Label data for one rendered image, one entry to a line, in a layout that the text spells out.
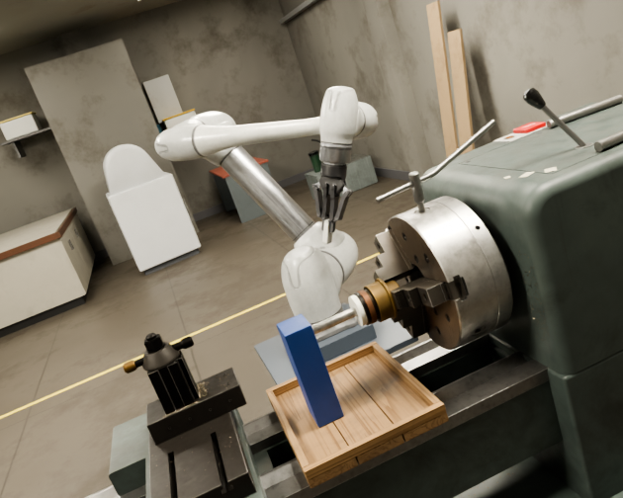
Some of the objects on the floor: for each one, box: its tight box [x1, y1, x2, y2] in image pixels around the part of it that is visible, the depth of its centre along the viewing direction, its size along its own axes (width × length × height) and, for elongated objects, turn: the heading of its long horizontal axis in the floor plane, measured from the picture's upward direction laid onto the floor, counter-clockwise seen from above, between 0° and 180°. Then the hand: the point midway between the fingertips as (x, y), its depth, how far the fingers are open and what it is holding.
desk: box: [209, 157, 272, 223], centre depth 841 cm, size 65×132×68 cm, turn 64°
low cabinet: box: [0, 208, 96, 346], centre depth 724 cm, size 186×229×86 cm
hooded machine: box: [103, 144, 201, 276], centre depth 698 cm, size 84×68×149 cm
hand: (327, 231), depth 172 cm, fingers closed
